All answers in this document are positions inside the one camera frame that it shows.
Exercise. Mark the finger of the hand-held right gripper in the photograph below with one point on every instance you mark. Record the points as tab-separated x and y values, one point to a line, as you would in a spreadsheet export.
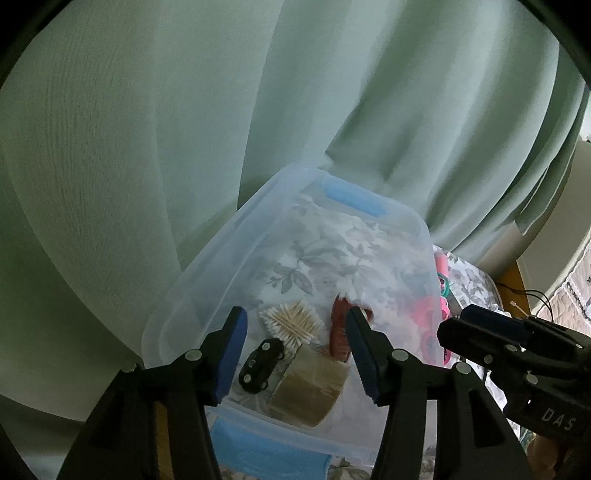
466	341
491	321

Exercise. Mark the red hair brush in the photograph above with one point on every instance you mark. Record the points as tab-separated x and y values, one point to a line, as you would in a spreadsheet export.
339	332

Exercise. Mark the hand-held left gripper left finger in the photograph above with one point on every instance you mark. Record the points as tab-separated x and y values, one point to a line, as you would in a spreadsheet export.
231	350

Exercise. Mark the bundle of cotton swabs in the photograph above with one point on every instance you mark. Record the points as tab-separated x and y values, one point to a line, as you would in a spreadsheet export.
288	321

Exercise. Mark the floral blanket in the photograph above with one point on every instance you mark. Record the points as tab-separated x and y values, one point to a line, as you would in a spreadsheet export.
475	286

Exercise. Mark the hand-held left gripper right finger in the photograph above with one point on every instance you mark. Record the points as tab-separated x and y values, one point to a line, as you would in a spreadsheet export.
364	355

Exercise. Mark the pale green curtain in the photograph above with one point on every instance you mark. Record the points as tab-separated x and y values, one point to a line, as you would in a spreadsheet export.
184	138

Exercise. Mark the wooden furniture piece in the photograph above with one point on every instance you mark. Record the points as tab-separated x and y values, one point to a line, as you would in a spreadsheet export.
508	281

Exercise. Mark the patterned quilt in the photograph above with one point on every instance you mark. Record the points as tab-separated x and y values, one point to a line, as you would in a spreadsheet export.
572	290

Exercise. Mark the black toy car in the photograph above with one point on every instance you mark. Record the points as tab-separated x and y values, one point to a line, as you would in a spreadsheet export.
258	364

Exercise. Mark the brown packing tape roll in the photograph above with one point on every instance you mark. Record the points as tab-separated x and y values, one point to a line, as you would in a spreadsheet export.
304	392

